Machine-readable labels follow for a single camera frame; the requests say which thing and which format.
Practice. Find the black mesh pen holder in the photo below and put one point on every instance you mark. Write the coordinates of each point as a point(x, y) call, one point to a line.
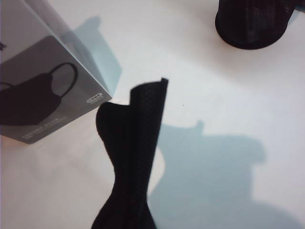
point(252, 23)

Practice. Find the grey white mask box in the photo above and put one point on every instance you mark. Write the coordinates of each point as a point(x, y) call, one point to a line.
point(35, 83)

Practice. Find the black face mask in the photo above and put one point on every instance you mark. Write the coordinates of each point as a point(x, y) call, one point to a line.
point(133, 143)

